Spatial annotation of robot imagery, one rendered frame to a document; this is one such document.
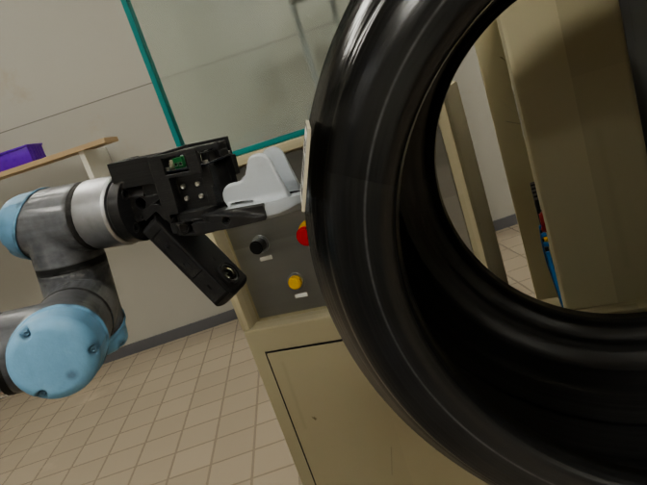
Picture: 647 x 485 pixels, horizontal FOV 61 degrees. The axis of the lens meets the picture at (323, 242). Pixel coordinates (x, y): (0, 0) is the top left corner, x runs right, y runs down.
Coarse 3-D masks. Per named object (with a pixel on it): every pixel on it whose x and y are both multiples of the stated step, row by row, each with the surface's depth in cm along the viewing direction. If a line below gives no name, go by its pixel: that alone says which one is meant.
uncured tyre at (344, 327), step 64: (384, 0) 35; (448, 0) 33; (512, 0) 56; (384, 64) 35; (448, 64) 59; (320, 128) 40; (384, 128) 36; (320, 192) 41; (384, 192) 38; (320, 256) 44; (384, 256) 39; (448, 256) 66; (384, 320) 41; (448, 320) 65; (512, 320) 66; (576, 320) 64; (640, 320) 63; (384, 384) 44; (448, 384) 41; (512, 384) 61; (576, 384) 63; (640, 384) 61; (448, 448) 44; (512, 448) 41; (576, 448) 53; (640, 448) 53
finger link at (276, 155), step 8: (264, 152) 54; (272, 152) 53; (280, 152) 53; (272, 160) 54; (280, 160) 53; (280, 168) 53; (288, 168) 53; (288, 176) 53; (288, 184) 54; (296, 184) 53
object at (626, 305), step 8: (608, 304) 74; (616, 304) 73; (624, 304) 72; (632, 304) 72; (640, 304) 71; (592, 312) 73; (600, 312) 72; (608, 312) 72; (616, 312) 71; (624, 312) 71; (632, 312) 71
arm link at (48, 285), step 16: (48, 272) 59; (64, 272) 59; (80, 272) 59; (96, 272) 60; (48, 288) 59; (64, 288) 56; (96, 288) 58; (112, 288) 62; (112, 304) 59; (112, 336) 61; (112, 352) 62
